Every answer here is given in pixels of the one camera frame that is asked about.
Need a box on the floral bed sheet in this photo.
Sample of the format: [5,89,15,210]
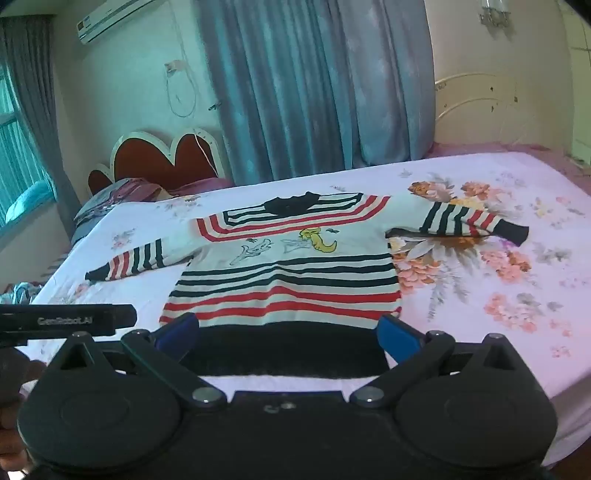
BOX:
[9,150,591,468]

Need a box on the person's left hand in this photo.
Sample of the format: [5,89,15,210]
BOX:
[0,347,47,472]

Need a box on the window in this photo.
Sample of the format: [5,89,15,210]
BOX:
[0,60,57,232]

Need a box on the white air conditioner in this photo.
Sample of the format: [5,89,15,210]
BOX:
[76,0,154,46]

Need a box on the white wall cable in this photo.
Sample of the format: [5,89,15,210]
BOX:
[164,0,198,119]

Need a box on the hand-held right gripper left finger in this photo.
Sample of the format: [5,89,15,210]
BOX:
[46,312,228,412]

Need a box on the striped knit sweater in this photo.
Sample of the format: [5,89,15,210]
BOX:
[84,190,530,377]

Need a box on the white headboard cord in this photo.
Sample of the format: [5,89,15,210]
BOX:
[193,131,219,177]

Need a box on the blue curtain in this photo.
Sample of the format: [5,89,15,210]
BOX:
[196,0,437,186]

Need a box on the dark pink pillow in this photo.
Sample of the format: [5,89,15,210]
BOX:
[174,177,234,197]

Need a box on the cream cabinet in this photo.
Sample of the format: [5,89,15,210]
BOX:
[564,9,591,167]

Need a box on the pink mattress cover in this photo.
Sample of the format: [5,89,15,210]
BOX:
[427,140,591,183]

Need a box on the patterned folded quilt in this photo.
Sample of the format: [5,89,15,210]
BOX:
[71,178,175,245]

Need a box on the wall lamp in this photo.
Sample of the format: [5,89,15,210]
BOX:
[478,0,516,27]

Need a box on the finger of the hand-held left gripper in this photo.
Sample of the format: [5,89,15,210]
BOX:
[115,304,138,329]

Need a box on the brown heart-shaped headboard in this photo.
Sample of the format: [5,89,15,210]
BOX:
[88,128,228,197]

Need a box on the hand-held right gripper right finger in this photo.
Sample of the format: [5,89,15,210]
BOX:
[348,314,532,412]

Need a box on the grey curtain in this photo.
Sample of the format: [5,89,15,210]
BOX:
[0,16,83,237]

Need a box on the cream rounded headboard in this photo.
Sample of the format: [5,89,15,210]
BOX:
[434,73,574,149]

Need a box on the teal patterned cloth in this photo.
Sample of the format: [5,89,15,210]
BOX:
[0,281,45,306]

